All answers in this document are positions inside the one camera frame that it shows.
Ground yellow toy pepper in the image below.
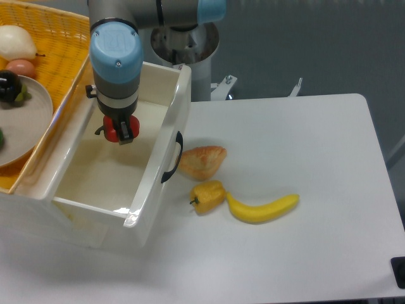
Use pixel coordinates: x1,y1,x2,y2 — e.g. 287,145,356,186
189,180,226,215

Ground green toy vegetable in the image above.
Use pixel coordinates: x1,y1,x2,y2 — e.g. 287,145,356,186
0,128,4,148

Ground dark purple toy eggplant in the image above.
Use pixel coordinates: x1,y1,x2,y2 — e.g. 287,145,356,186
1,70,32,104

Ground grey round plate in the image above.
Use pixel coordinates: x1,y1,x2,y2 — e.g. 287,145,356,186
1,76,53,167

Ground yellow toy banana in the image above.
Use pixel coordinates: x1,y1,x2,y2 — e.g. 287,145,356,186
226,192,300,224

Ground red toy pepper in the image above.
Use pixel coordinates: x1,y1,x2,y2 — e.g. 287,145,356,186
95,115,140,144

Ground yellow wicker basket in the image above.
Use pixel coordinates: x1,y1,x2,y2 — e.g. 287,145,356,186
1,1,90,194

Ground toy bread pastry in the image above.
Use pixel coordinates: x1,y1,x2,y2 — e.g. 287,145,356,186
178,146,227,181

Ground black object at table edge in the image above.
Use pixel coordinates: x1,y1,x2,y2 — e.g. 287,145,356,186
390,256,405,289

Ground black drawer handle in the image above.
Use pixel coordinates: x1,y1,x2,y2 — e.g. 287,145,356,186
161,131,184,184

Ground open white upper drawer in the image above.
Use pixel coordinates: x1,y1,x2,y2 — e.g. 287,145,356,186
54,63,191,229

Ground pink toy egg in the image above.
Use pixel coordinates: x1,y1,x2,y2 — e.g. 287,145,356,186
6,59,36,78

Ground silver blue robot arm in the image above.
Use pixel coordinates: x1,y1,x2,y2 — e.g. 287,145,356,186
86,1,227,144

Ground white drawer cabinet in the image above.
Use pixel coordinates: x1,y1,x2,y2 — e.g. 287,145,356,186
0,38,165,251

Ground white toy pear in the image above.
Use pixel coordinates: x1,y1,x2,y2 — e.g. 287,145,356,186
1,25,46,61

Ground white metal bracket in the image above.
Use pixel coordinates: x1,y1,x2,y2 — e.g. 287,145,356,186
289,77,303,97

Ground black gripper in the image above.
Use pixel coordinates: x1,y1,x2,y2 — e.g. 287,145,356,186
85,84,139,145

